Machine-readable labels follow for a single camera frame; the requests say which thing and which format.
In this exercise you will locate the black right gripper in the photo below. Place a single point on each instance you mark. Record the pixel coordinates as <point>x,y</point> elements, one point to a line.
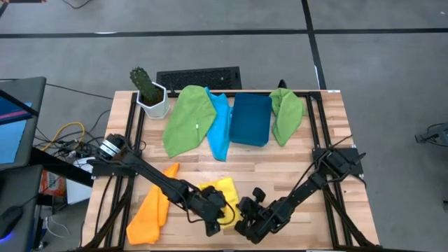
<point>266,220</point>

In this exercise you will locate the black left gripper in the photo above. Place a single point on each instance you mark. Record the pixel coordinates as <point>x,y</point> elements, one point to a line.
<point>208,208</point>

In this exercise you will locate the yellow microfiber towel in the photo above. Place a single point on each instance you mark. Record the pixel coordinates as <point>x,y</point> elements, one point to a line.
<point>227,189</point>

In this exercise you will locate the small green microfiber towel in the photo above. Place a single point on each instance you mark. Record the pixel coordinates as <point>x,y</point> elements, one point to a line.
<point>288,113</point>

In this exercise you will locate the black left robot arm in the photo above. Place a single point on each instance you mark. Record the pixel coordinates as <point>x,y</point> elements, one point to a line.
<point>150,175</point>

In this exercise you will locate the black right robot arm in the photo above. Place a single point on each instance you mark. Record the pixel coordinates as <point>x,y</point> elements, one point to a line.
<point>315,182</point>

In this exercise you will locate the orange microfiber towel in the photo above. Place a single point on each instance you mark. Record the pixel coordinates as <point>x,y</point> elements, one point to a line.
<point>150,213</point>

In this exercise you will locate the light blue microfiber towel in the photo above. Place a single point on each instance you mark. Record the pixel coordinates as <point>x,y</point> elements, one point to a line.
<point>220,136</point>

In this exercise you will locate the large green microfiber towel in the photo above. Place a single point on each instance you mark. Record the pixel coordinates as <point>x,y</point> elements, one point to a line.
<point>189,119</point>

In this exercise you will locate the teal plastic bin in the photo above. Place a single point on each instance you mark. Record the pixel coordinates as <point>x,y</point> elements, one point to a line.
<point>250,119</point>

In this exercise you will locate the white hexagonal plant pot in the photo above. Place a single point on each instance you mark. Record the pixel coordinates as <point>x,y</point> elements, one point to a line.
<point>154,111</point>

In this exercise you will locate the white box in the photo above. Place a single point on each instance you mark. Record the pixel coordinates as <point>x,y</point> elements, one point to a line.
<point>78,194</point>

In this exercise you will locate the green cactus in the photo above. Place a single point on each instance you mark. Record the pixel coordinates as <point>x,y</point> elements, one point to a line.
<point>144,84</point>

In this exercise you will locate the black metal beam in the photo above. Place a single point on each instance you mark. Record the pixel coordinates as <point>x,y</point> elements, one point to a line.
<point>63,172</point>

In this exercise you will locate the orange cardboard box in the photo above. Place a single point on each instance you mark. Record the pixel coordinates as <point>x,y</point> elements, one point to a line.
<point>52,185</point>

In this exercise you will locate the gray side desk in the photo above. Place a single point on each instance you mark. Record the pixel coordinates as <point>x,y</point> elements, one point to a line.
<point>19,189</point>

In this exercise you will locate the gray stand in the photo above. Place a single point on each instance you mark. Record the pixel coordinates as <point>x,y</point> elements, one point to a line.
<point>434,136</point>

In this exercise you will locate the black computer mouse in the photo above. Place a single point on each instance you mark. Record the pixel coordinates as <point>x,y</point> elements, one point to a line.
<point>10,220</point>

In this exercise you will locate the computer monitor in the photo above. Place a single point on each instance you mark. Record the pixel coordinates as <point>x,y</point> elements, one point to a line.
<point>17,140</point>

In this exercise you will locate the black aluminium table frame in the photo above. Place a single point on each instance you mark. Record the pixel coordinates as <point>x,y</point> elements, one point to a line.
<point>341,217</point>

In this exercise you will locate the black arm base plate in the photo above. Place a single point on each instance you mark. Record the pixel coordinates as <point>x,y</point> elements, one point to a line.
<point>108,169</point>
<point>355,168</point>

